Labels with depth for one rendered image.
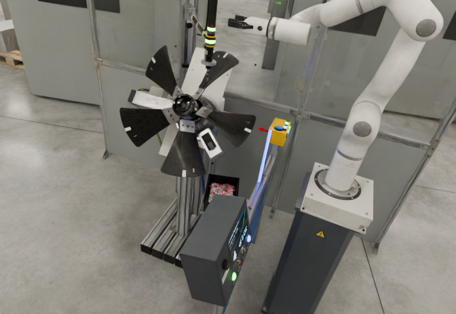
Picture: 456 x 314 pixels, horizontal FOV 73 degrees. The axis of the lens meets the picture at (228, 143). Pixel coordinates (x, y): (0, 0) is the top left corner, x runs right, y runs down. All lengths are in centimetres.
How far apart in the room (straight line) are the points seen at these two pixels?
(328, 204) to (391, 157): 101
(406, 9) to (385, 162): 136
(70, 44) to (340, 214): 336
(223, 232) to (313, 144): 153
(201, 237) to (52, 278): 165
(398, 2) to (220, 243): 94
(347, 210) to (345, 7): 81
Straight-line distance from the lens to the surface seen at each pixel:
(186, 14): 199
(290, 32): 130
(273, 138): 177
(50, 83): 435
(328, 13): 126
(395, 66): 127
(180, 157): 154
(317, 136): 228
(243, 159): 252
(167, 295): 223
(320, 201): 144
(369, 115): 128
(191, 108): 154
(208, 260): 84
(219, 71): 159
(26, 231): 275
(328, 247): 165
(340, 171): 146
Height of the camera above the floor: 193
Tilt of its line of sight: 33 degrees down
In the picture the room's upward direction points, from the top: 8 degrees clockwise
